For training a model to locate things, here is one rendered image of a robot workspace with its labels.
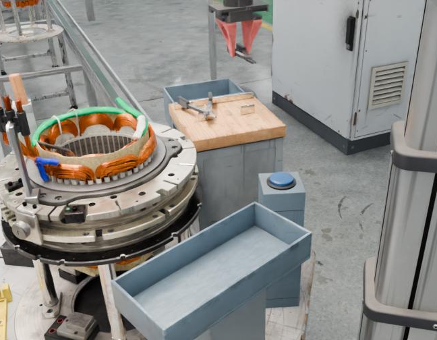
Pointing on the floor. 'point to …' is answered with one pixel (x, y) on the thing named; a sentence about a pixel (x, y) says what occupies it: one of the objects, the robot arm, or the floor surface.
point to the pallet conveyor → (90, 74)
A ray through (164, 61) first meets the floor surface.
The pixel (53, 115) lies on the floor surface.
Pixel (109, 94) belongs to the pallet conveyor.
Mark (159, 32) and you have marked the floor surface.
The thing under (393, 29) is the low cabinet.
